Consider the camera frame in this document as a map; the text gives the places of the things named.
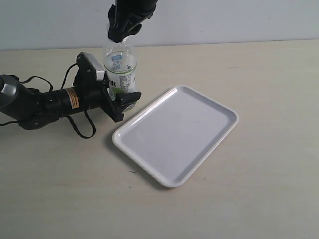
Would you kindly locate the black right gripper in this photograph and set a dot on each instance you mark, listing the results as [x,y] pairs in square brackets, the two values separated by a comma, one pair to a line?
[118,31]

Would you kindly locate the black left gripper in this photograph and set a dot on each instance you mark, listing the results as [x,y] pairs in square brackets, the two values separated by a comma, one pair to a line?
[95,95]

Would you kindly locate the clear plastic drink bottle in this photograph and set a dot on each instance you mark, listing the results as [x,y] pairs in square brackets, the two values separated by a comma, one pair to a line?
[120,64]

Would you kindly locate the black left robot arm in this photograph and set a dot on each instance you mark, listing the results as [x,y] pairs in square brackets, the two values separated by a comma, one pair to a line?
[33,109]

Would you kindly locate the white rectangular plastic tray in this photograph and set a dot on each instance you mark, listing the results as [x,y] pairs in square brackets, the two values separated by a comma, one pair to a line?
[173,136]

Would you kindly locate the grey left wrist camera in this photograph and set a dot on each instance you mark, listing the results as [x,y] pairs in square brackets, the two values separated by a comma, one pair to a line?
[90,69]

